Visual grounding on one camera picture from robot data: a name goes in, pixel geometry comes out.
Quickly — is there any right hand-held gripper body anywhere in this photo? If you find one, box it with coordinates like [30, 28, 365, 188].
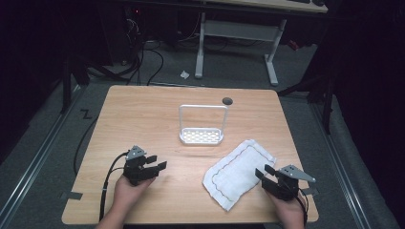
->
[261, 164, 317, 202]

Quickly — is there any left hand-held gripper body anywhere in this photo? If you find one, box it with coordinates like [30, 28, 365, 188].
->
[122, 145, 158, 187]

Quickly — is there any white cloth with coloured stitching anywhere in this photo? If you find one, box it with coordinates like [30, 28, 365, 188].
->
[202, 138, 278, 212]

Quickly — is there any person's right hand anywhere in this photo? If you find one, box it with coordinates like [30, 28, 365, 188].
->
[266, 189, 308, 226]

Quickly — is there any person's left hand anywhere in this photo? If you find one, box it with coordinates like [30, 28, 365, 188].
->
[112, 175, 157, 219]

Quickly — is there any grey tape piece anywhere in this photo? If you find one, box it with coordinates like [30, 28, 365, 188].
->
[301, 187, 320, 197]
[60, 191, 84, 201]

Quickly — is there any white plastic rack with tray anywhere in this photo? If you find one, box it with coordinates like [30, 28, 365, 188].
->
[178, 103, 229, 147]

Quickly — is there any black metal stand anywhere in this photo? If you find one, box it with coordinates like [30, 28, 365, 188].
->
[59, 55, 128, 115]
[276, 74, 336, 135]

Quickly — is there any desk with white legs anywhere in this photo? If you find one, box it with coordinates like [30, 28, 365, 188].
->
[193, 0, 330, 87]

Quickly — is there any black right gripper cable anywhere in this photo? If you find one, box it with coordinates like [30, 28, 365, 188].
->
[295, 186, 310, 225]

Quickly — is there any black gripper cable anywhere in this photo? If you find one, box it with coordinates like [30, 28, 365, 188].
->
[295, 186, 310, 225]
[98, 151, 129, 222]

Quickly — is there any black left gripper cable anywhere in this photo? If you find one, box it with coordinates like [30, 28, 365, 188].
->
[98, 151, 129, 222]

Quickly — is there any thin black floor cable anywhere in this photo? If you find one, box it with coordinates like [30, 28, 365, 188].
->
[73, 115, 100, 177]

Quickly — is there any aluminium floor rail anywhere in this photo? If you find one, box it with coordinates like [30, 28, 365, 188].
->
[0, 85, 84, 225]
[309, 102, 374, 229]

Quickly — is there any black floor cables bundle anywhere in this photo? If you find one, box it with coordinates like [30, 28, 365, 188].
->
[122, 18, 165, 87]

